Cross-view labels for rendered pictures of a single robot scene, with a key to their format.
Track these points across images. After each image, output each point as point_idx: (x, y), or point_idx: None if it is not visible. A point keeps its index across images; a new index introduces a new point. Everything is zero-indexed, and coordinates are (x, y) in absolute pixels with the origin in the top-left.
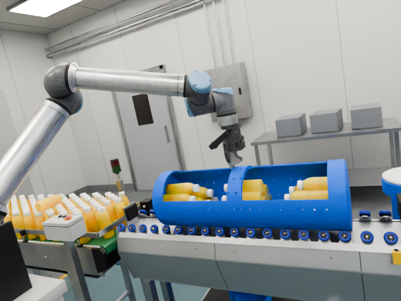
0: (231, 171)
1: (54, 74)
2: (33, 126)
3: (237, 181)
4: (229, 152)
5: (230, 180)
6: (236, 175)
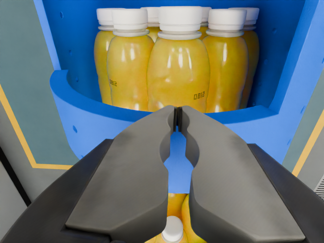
0: (119, 124)
1: None
2: None
3: (73, 143)
4: (222, 224)
5: (64, 110)
6: (88, 146)
